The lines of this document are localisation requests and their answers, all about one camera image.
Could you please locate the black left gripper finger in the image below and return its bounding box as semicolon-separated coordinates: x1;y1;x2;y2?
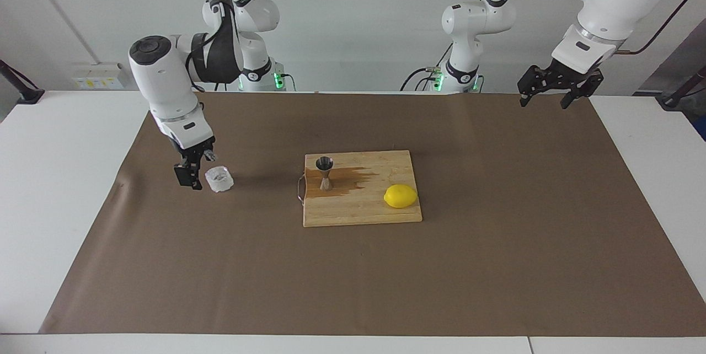
517;65;552;108
560;69;605;109

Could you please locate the clear glass cup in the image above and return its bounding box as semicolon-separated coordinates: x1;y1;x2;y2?
205;165;234;194

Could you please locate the steel jigger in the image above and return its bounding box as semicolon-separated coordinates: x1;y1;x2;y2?
315;156;334;192

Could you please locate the black clamp stand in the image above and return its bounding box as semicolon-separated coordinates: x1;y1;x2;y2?
656;65;706;111
0;59;45;105

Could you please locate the wooden cutting board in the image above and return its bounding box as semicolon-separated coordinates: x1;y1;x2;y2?
297;149;424;228

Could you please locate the yellow lemon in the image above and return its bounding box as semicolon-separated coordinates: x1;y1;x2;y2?
383;184;419;210

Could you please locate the brown paper table mat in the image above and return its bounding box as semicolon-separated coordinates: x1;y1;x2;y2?
39;91;706;338

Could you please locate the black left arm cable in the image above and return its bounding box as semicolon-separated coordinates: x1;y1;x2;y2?
469;0;697;56

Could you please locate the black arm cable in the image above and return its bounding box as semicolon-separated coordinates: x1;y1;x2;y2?
469;0;697;56
185;0;243;93

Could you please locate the white wall power outlet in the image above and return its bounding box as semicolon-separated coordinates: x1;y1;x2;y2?
72;63;126;90

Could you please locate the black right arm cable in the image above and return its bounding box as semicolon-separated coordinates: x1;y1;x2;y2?
185;0;243;93

